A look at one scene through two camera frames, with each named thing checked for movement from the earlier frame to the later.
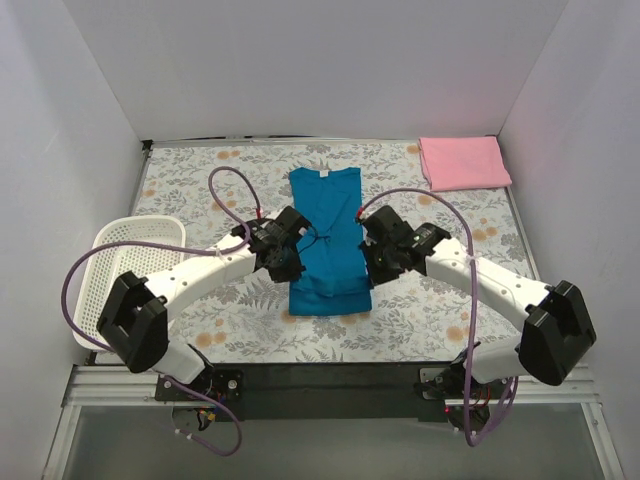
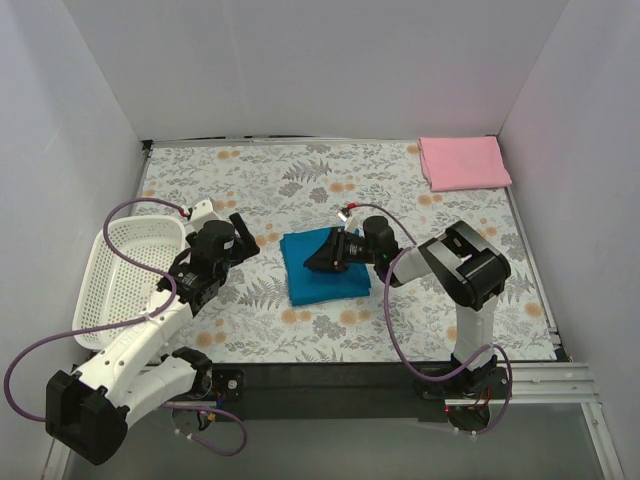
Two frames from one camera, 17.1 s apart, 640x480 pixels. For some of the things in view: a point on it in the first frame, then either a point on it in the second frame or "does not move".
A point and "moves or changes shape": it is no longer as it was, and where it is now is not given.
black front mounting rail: [282, 392] does not move
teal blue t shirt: [335, 278] moves or changes shape
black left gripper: [286, 265] -> [238, 243]
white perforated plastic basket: [104, 266] does not move
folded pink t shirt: [466, 162] does not move
